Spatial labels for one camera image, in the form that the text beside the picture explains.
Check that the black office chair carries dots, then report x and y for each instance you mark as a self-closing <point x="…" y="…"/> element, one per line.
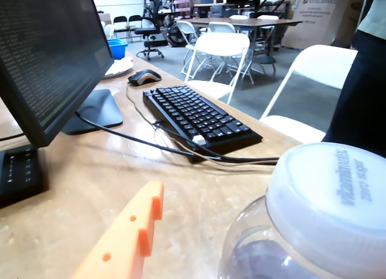
<point x="156" y="10"/>

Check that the person in dark trousers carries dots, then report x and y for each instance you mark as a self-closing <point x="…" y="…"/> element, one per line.
<point x="362" y="94"/>

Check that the large cardboard postal box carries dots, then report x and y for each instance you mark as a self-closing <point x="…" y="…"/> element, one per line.
<point x="319" y="22"/>

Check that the long wooden folding table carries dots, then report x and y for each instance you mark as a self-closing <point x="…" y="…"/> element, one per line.
<point x="241" y="21"/>

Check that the black folding chair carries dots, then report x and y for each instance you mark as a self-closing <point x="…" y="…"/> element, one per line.
<point x="120" y="19"/>
<point x="134" y="18"/>

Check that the vitaminwater bottle white label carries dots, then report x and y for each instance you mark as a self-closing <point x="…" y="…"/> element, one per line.
<point x="325" y="200"/>

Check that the stack of white plates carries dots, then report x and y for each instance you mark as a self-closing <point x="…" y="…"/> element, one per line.
<point x="119" y="68"/>

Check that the white folding chair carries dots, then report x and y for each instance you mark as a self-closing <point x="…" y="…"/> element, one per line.
<point x="221" y="26"/>
<point x="319" y="64"/>
<point x="187" y="28"/>
<point x="220" y="43"/>

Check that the blue plastic bin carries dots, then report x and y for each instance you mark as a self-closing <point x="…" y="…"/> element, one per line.
<point x="117" y="48"/>

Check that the black grey computer mouse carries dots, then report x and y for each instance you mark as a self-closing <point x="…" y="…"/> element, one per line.
<point x="143" y="77"/>

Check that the black computer monitor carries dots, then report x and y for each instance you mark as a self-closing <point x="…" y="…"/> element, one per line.
<point x="45" y="49"/>

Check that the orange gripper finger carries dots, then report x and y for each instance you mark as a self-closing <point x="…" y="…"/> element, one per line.
<point x="126" y="239"/>

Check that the black keyboard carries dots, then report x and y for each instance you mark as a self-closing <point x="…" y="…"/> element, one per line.
<point x="196" y="116"/>

